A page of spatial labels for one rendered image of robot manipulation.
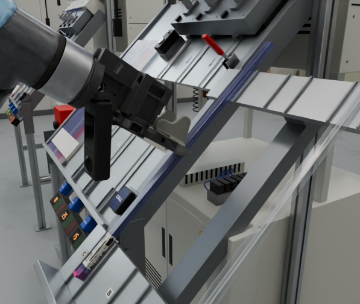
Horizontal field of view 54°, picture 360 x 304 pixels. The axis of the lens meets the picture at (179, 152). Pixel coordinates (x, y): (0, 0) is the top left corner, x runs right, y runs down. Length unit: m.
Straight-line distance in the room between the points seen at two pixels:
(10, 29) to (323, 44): 0.67
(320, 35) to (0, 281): 1.68
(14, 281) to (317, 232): 1.38
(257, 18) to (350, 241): 0.82
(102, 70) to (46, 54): 0.07
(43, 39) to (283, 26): 0.56
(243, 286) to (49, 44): 0.44
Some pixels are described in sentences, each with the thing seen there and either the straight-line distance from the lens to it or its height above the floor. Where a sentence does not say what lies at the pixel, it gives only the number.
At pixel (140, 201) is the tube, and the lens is 0.56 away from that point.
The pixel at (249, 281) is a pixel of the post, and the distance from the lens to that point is 0.59.
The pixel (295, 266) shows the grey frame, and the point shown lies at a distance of 1.08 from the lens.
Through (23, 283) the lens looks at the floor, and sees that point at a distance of 1.89.
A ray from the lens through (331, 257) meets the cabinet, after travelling 1.29.
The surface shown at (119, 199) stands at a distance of 0.69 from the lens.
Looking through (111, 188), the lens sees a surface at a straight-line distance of 0.81.
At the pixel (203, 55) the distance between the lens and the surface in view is 0.95.
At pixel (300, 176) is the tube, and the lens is 0.43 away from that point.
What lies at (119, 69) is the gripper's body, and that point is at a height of 1.05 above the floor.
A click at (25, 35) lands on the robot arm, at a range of 0.43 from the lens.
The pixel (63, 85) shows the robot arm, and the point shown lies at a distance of 0.45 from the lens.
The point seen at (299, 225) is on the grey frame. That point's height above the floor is 0.61.
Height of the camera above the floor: 1.09
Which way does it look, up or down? 18 degrees down
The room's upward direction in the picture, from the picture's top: straight up
